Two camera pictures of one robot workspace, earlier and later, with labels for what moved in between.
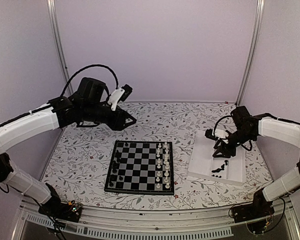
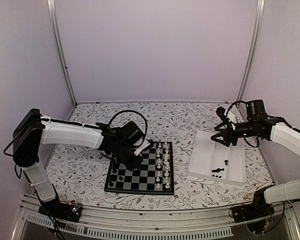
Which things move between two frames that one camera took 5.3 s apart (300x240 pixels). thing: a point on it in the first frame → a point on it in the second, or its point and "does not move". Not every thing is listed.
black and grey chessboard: [141, 166] does not move
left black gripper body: [115, 124] → [122, 155]
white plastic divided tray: [201, 162] does not move
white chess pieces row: [163, 166] does not move
